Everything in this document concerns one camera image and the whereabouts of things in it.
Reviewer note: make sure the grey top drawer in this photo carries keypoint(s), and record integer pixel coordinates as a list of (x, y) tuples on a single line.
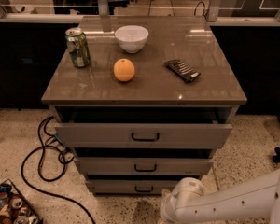
[(144, 135)]

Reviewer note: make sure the grey middle drawer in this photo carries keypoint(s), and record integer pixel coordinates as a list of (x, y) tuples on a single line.
[(141, 161)]

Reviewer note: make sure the orange fruit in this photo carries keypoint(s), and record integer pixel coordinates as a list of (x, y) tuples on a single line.
[(124, 70)]

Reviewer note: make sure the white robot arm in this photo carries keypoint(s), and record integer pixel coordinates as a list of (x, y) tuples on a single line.
[(258, 197)]

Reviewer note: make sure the grey drawer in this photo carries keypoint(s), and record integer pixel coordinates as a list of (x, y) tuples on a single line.
[(131, 184), (144, 135), (141, 161)]

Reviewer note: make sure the white ceramic bowl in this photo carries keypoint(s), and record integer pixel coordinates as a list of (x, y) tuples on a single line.
[(131, 38)]

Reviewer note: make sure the green soda can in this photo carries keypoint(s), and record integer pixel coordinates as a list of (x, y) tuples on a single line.
[(77, 47)]

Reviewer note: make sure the dark snack bar packet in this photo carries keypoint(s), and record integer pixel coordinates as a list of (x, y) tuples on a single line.
[(182, 70)]

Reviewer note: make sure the wire basket of cans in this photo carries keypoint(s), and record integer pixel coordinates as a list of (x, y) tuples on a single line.
[(14, 207)]

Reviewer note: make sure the grey drawer cabinet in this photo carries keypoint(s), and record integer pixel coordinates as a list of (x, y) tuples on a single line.
[(188, 39)]

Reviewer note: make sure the person behind glass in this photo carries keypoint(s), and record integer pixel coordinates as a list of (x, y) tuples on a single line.
[(82, 7)]

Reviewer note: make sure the grey bottom drawer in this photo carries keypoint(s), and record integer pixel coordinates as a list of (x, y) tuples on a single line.
[(131, 184)]

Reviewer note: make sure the black chair base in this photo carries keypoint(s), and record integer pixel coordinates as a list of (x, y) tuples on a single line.
[(276, 157)]

